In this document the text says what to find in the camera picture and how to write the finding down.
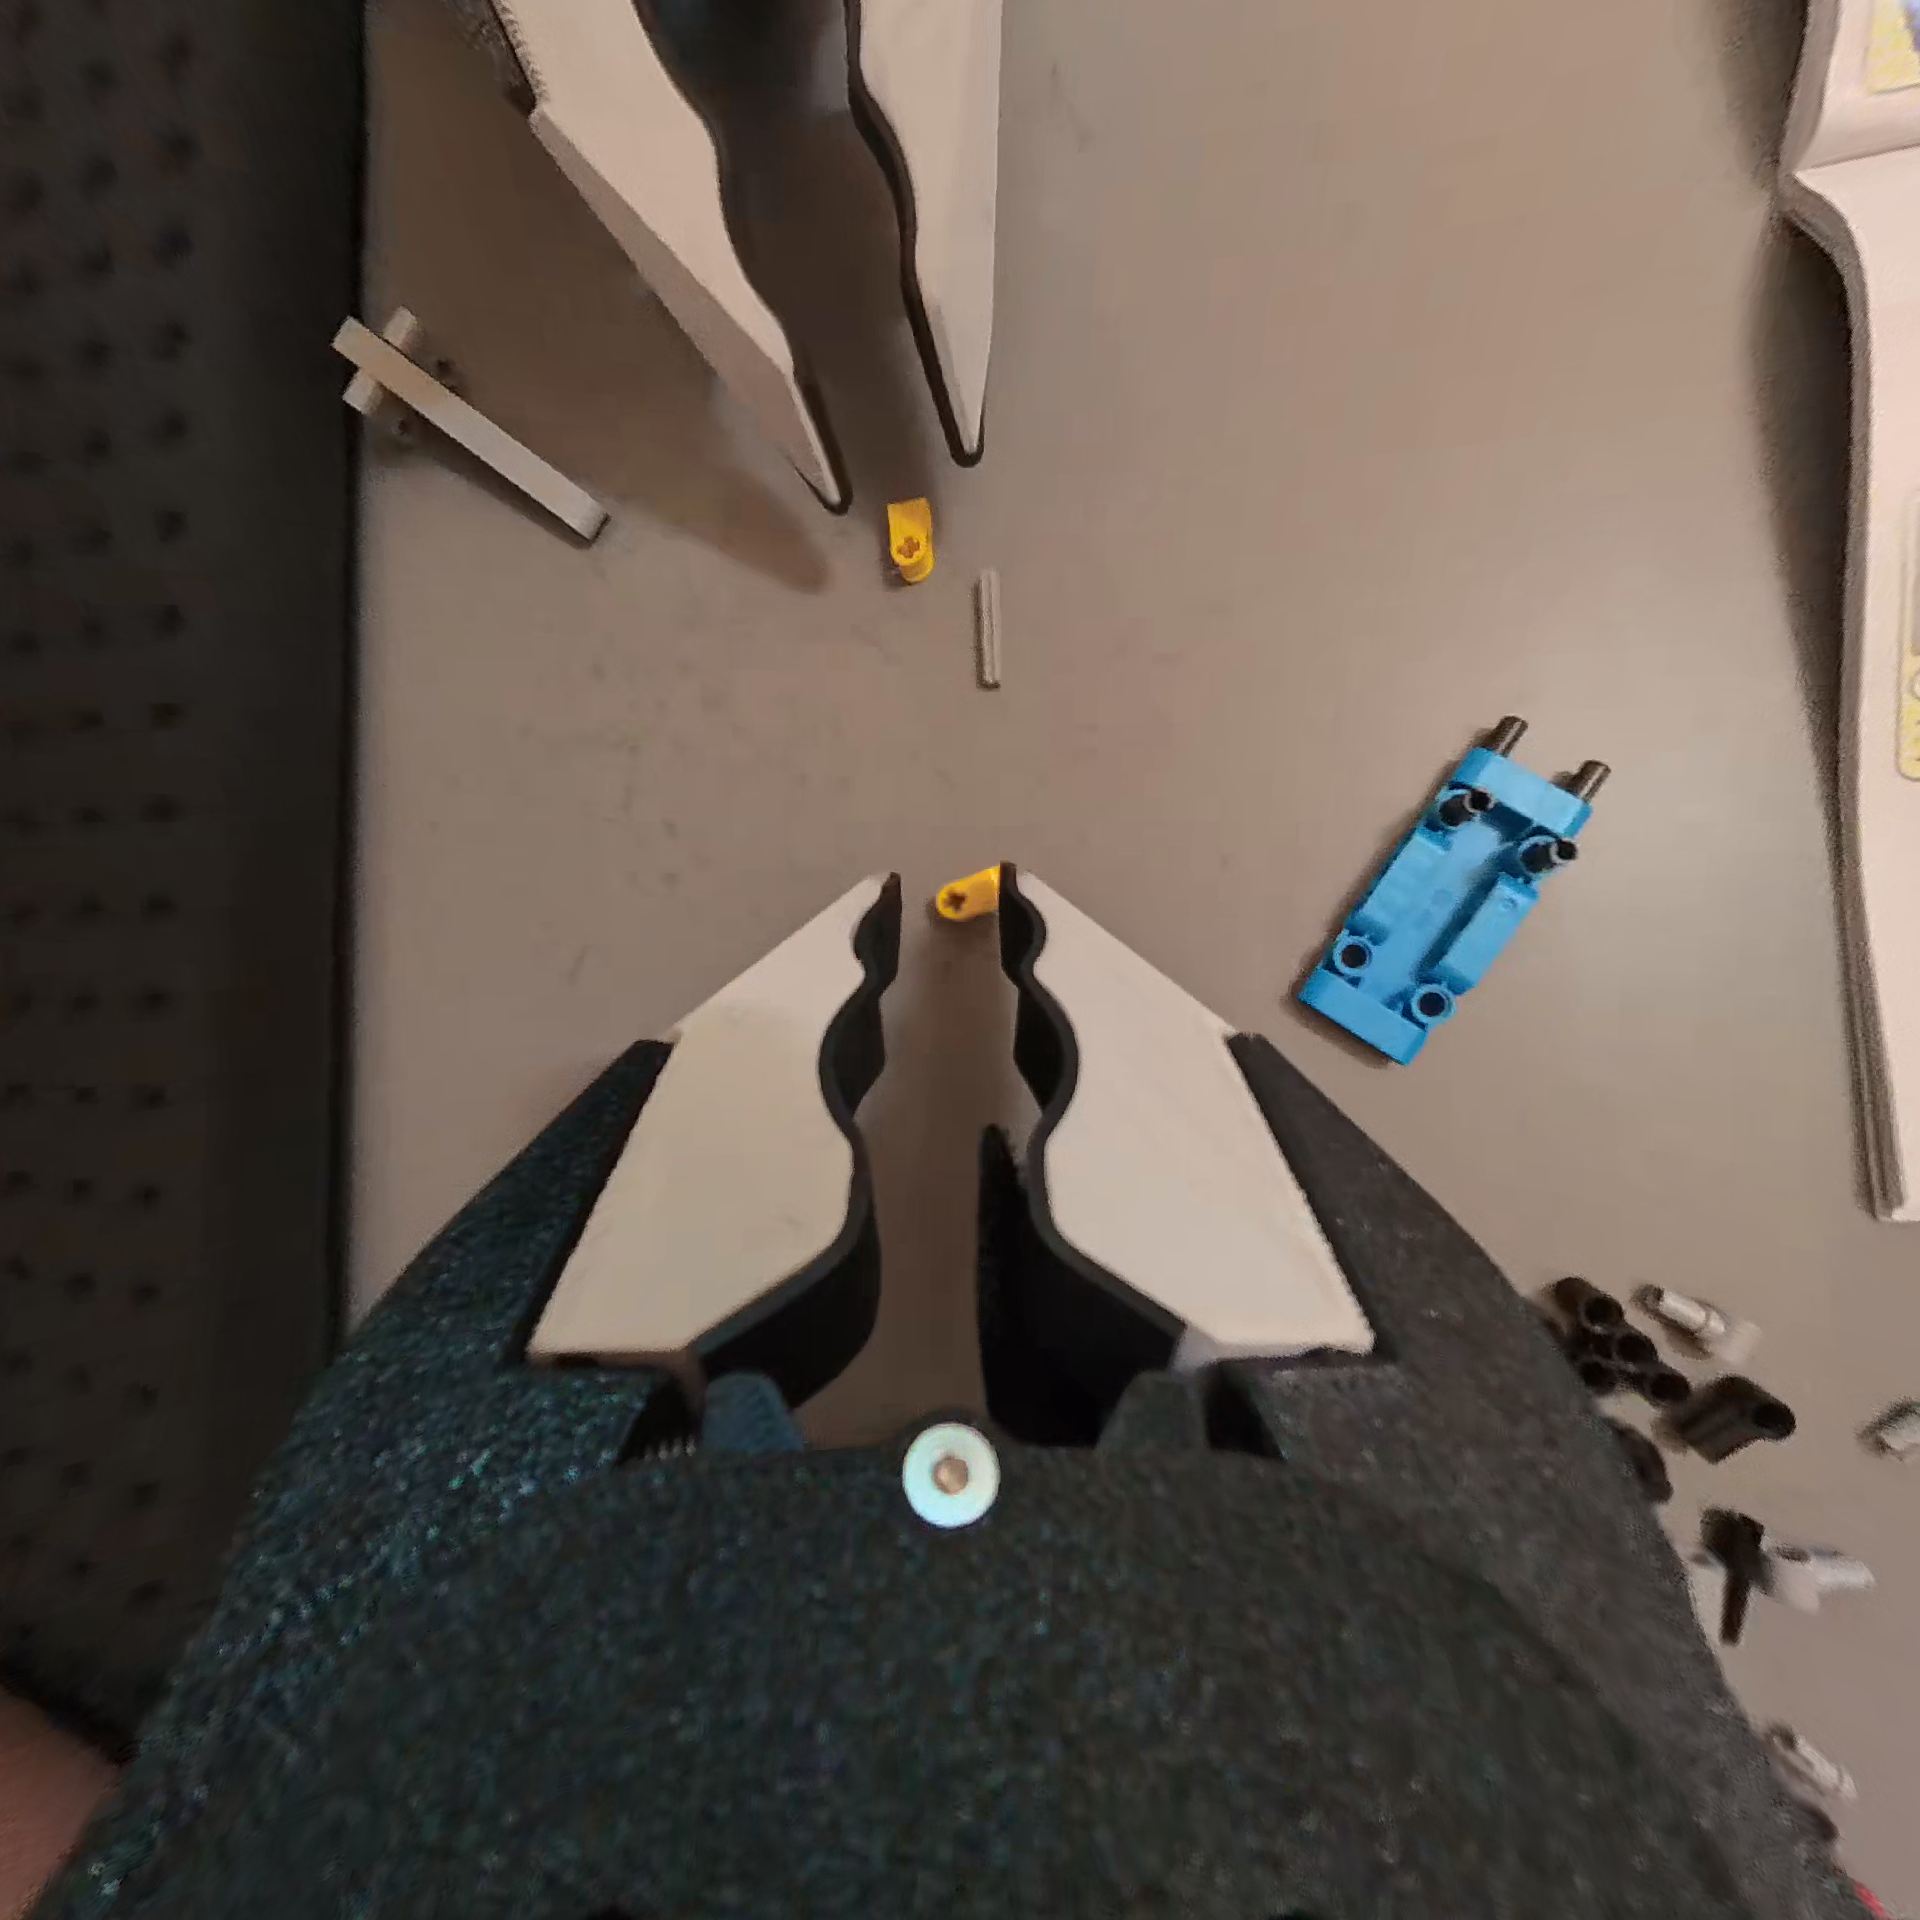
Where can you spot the short grey connector piece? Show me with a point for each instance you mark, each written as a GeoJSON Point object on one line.
{"type": "Point", "coordinates": [395, 355]}

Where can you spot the short grey axle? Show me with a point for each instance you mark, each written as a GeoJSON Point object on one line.
{"type": "Point", "coordinates": [988, 631]}

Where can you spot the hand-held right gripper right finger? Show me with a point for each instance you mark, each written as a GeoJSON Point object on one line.
{"type": "Point", "coordinates": [1186, 1187]}

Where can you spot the black perforated pad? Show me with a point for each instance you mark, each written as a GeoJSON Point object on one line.
{"type": "Point", "coordinates": [165, 749]}

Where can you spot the blue panel with black pins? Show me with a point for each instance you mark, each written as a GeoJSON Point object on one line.
{"type": "Point", "coordinates": [1442, 916]}

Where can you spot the instruction booklet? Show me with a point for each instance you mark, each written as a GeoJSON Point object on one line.
{"type": "Point", "coordinates": [1877, 597]}

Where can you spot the pile of small building pieces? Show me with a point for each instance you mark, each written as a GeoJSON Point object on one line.
{"type": "Point", "coordinates": [1633, 1367]}

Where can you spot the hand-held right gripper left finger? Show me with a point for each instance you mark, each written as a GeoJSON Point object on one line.
{"type": "Point", "coordinates": [706, 1171]}

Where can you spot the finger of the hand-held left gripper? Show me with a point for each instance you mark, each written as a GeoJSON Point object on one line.
{"type": "Point", "coordinates": [644, 164]}
{"type": "Point", "coordinates": [944, 182]}

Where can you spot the yellow connector piece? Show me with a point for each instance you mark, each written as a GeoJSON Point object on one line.
{"type": "Point", "coordinates": [967, 896]}
{"type": "Point", "coordinates": [914, 541]}

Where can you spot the long grey building beam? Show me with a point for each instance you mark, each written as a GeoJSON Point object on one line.
{"type": "Point", "coordinates": [512, 458]}

